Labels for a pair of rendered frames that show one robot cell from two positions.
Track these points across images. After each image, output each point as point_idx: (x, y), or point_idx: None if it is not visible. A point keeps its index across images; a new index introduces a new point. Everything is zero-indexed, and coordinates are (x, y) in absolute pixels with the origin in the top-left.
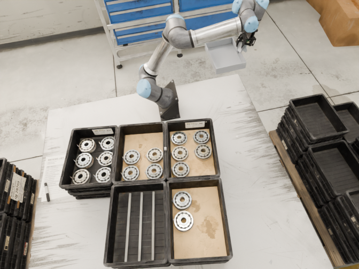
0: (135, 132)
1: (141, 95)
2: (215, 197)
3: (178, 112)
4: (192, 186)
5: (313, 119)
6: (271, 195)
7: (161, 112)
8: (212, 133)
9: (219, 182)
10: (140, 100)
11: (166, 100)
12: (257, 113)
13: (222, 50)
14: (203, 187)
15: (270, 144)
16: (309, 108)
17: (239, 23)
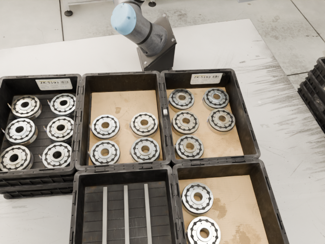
0: (110, 87)
1: (119, 28)
2: (248, 193)
3: (171, 64)
4: (210, 175)
5: None
6: (322, 189)
7: (146, 63)
8: (238, 90)
9: (261, 167)
10: (110, 46)
11: (157, 42)
12: (284, 71)
13: None
14: (227, 176)
15: (308, 115)
16: None
17: None
